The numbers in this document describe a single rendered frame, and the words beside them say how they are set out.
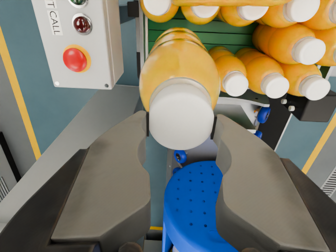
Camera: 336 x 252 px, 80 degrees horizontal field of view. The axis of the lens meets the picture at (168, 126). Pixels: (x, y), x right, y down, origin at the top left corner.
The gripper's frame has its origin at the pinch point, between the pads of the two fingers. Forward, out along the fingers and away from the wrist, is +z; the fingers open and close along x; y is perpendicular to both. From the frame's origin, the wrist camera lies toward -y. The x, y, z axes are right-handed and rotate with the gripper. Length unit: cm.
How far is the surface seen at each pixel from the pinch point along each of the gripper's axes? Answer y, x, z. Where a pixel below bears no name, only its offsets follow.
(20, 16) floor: 5, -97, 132
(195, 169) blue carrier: 34.4, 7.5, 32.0
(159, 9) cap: -5.0, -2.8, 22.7
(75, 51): 1.0, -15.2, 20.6
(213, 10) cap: -5.1, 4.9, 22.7
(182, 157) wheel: 31.6, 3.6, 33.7
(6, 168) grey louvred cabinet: 125, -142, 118
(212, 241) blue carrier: 34.4, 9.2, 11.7
